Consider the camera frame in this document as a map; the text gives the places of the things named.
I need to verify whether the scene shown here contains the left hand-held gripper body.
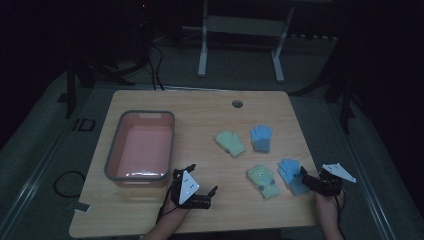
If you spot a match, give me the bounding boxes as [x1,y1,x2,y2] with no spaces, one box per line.
[170,168,213,211]

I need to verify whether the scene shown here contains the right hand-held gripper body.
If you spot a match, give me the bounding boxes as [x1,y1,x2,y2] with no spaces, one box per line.
[310,162,357,199]

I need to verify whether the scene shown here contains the blue glove with dotted print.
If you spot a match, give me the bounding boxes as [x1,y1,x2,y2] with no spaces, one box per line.
[277,158,310,197]

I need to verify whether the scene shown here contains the green glove with face print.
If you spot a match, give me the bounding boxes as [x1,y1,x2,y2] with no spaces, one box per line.
[246,164,281,200]

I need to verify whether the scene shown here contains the plain green glove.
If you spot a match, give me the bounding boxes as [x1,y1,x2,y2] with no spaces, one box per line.
[214,130,248,158]

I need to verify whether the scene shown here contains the pink basin with grey rim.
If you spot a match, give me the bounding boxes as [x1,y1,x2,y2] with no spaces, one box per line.
[104,109,176,188]

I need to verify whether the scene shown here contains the plain blue glove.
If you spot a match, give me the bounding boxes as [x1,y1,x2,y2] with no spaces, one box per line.
[249,124,274,154]

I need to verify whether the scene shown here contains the person's right hand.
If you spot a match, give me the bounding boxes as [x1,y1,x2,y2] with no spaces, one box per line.
[314,189,346,222]

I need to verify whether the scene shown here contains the person's left hand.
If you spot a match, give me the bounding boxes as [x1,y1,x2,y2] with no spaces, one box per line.
[164,197,193,225]

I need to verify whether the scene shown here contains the black stand with legs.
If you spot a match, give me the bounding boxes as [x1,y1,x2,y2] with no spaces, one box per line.
[63,54,136,120]
[289,33,357,135]

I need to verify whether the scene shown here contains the grey tape patch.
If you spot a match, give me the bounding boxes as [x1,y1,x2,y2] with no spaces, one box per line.
[67,200,91,214]

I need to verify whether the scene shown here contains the white metal stand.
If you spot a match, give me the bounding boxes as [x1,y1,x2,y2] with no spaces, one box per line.
[181,0,296,84]

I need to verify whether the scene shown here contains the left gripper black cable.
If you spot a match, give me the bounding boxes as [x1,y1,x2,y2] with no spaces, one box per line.
[155,184,179,225]

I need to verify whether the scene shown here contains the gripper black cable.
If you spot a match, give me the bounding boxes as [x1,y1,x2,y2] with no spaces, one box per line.
[334,189,348,240]
[155,184,179,225]

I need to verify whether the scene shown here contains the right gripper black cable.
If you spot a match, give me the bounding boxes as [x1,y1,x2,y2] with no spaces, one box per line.
[334,189,348,240]

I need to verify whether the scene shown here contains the black floor cables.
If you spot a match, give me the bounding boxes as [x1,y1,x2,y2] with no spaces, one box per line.
[145,41,166,92]

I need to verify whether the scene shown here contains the black cable loop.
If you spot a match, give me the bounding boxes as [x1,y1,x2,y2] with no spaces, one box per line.
[53,170,87,200]

